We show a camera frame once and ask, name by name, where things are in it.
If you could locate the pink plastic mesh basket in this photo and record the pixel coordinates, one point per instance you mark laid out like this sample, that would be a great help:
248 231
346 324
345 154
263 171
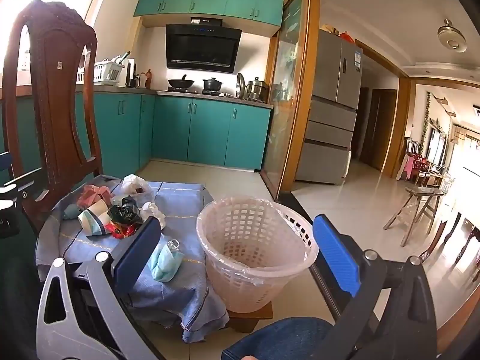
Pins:
232 270

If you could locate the red bag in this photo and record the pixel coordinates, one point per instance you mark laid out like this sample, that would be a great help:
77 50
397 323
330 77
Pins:
347 38

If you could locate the person's jeans leg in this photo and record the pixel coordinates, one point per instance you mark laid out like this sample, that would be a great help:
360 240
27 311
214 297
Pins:
277 339

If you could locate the blue checked cloth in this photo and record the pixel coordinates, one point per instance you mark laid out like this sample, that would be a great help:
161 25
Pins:
180 202

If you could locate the pink hanging cloth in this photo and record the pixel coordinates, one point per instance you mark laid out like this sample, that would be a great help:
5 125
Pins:
407 167

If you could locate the gas stove top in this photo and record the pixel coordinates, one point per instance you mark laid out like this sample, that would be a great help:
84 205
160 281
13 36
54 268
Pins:
195 92

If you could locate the green leaf garland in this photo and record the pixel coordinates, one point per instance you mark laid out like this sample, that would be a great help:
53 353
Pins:
426 116

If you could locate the gold ceiling fan light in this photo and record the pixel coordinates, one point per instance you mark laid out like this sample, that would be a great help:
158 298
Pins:
452 39

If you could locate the black wok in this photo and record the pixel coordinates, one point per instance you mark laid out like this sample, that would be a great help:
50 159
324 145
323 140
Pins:
181 83

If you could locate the dark wooden dining chair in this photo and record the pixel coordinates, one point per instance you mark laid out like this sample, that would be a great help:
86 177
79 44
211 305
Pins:
450 225

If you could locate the grey wooden bench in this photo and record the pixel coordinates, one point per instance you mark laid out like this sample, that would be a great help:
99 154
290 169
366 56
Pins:
423 193

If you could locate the red shiny wrapper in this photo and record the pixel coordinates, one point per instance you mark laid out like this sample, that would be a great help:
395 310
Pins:
120 229

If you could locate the steel pan lid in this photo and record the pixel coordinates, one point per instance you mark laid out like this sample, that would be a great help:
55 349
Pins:
240 86

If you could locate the light blue face mask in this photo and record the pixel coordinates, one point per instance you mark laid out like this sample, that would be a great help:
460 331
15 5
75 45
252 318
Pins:
165 266

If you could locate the white dish rack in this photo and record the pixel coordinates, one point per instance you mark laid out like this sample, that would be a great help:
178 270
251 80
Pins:
107 73

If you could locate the small brown wooden stool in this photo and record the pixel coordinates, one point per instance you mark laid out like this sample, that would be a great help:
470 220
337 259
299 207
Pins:
247 318

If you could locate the black range hood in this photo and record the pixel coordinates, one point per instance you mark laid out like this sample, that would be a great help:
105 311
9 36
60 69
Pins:
202 48

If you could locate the paper cup with teal band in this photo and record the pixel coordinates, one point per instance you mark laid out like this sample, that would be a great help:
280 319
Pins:
93 227

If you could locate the wood framed glass sliding door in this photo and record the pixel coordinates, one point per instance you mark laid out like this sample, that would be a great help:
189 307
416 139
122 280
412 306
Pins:
288 101

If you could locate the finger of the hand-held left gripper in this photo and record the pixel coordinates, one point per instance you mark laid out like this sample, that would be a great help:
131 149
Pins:
30 182
4 163

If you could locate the beige paper cup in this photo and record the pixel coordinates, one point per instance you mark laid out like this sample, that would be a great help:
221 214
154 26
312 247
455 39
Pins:
95 207

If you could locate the grey teal cloth piece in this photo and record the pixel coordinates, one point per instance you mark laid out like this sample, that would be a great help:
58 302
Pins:
70 213

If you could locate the carved brown wooden chair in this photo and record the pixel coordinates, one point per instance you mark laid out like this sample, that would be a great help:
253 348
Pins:
56 120

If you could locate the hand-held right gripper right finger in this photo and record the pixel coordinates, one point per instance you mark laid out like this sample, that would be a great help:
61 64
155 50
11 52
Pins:
335 255

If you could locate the teal lower kitchen cabinets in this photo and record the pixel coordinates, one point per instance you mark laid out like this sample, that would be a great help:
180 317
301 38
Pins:
210 135

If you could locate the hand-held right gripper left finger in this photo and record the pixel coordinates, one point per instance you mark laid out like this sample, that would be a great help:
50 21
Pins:
137 255

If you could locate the steel stock pot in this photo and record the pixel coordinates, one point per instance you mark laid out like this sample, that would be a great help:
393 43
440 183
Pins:
257 90

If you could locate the brown interior door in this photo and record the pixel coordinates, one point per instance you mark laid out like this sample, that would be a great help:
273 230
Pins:
382 131

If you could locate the brown bottle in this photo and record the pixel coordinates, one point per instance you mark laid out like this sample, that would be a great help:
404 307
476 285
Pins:
149 80

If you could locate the grey multi-door fridge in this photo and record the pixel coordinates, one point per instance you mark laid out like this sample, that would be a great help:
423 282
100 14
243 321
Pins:
330 120

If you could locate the black cooking pot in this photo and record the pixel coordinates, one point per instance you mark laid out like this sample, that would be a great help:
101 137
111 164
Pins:
213 85

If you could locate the dark green foil wrapper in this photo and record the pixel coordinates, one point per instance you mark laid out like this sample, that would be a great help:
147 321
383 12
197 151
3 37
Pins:
125 210

